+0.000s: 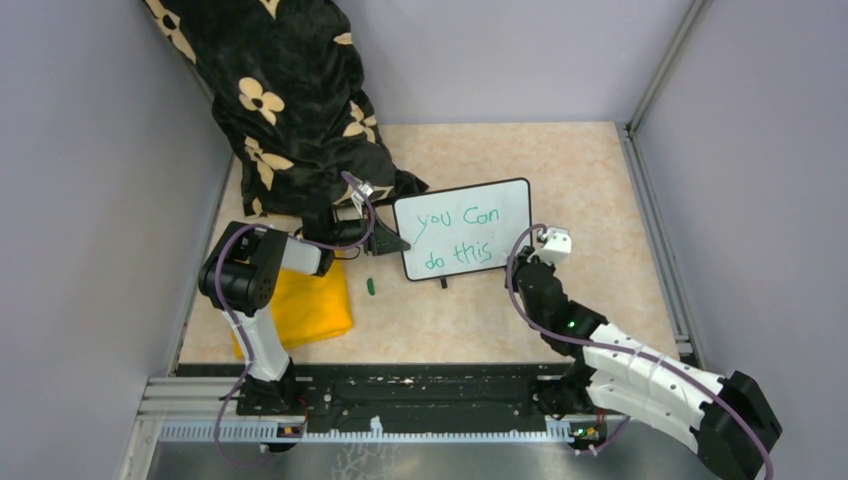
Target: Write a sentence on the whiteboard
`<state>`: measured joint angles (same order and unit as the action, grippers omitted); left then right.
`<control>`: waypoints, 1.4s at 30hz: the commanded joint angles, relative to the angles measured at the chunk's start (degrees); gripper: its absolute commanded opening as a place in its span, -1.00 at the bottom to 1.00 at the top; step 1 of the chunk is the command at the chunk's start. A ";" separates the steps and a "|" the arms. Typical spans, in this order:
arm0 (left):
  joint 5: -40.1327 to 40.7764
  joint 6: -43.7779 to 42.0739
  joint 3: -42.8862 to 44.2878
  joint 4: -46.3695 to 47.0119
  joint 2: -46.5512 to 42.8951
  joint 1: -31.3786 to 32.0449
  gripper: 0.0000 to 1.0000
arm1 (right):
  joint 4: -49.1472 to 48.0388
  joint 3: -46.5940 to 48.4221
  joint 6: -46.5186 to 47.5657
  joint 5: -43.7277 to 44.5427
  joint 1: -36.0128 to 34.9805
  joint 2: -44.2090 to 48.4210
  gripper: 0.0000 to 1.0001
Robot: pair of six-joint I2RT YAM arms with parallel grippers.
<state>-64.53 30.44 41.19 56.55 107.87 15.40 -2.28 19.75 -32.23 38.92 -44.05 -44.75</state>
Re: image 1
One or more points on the white whiteboard black frame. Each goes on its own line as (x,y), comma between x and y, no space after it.
(462,230)

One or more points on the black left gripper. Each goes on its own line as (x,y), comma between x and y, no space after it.
(382,241)

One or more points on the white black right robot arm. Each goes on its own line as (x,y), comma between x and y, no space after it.
(725,420)

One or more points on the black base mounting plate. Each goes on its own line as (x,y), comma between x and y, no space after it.
(425,399)

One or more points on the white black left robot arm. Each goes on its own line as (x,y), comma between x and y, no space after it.
(239,279)

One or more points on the black floral blanket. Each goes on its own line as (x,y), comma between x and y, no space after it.
(288,93)

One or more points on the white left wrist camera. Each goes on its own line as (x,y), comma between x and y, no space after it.
(362,192)

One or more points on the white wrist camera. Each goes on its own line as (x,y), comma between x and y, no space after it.
(553,245)
(362,192)

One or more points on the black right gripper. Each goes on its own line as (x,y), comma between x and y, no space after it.
(518,260)

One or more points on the aluminium frame rail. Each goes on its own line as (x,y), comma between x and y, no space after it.
(629,449)

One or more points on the yellow folded cloth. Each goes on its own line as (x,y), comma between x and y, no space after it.
(308,311)

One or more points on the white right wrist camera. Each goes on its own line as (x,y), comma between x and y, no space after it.
(553,245)

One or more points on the white slotted cable duct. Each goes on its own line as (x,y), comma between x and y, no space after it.
(271,432)

